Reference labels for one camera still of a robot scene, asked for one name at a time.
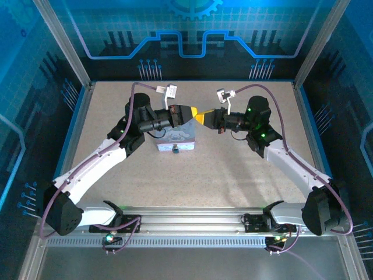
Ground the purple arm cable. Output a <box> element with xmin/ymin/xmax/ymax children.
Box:
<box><xmin>235</xmin><ymin>83</ymin><xmax>354</xmax><ymax>236</ymax></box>
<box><xmin>39</xmin><ymin>82</ymin><xmax>160</xmax><ymax>240</ymax></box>

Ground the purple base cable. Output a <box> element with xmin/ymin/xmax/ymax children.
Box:
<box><xmin>101</xmin><ymin>217</ymin><xmax>141</xmax><ymax>255</ymax></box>
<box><xmin>266</xmin><ymin>224</ymin><xmax>323</xmax><ymax>280</ymax></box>

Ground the aluminium frame post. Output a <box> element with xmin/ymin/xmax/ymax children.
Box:
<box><xmin>293</xmin><ymin>0</ymin><xmax>352</xmax><ymax>88</ymax></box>
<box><xmin>32</xmin><ymin>0</ymin><xmax>93</xmax><ymax>88</ymax></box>

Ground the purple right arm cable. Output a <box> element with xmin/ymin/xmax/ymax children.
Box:
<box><xmin>235</xmin><ymin>83</ymin><xmax>354</xmax><ymax>236</ymax></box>

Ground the grey metal front panel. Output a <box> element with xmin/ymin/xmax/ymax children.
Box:
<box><xmin>34</xmin><ymin>246</ymin><xmax>355</xmax><ymax>280</ymax></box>

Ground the aluminium table side rail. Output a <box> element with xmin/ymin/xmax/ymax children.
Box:
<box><xmin>292</xmin><ymin>81</ymin><xmax>333</xmax><ymax>180</ymax></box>
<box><xmin>57</xmin><ymin>81</ymin><xmax>97</xmax><ymax>181</ymax></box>

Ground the slotted metal cable duct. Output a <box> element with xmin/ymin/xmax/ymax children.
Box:
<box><xmin>46</xmin><ymin>236</ymin><xmax>280</xmax><ymax>249</ymax></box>

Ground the cartoon print tin box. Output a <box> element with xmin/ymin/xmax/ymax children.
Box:
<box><xmin>156</xmin><ymin>118</ymin><xmax>199</xmax><ymax>153</ymax></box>

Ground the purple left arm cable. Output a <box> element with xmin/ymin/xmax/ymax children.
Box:
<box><xmin>39</xmin><ymin>82</ymin><xmax>160</xmax><ymax>240</ymax></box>

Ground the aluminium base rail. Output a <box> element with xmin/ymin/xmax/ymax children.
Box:
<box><xmin>46</xmin><ymin>205</ymin><xmax>344</xmax><ymax>237</ymax></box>

